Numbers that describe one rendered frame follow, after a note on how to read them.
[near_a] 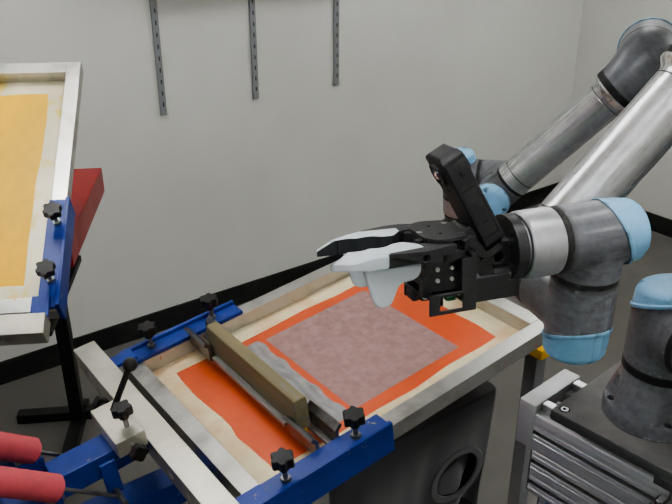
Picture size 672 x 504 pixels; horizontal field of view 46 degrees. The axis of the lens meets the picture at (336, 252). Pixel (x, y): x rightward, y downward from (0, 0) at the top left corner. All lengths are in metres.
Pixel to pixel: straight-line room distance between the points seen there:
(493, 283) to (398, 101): 3.60
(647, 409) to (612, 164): 0.41
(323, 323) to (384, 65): 2.58
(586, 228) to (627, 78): 0.71
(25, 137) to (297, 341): 0.92
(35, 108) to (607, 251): 1.73
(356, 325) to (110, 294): 2.09
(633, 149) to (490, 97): 3.93
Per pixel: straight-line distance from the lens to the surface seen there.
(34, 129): 2.25
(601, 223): 0.88
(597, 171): 1.03
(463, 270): 0.81
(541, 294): 0.96
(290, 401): 1.53
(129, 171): 3.63
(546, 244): 0.84
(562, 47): 5.38
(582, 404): 1.33
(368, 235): 0.82
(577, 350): 0.95
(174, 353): 1.87
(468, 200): 0.80
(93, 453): 1.57
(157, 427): 1.57
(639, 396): 1.27
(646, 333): 1.22
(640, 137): 1.04
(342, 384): 1.71
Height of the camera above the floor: 2.01
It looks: 25 degrees down
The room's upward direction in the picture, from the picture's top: straight up
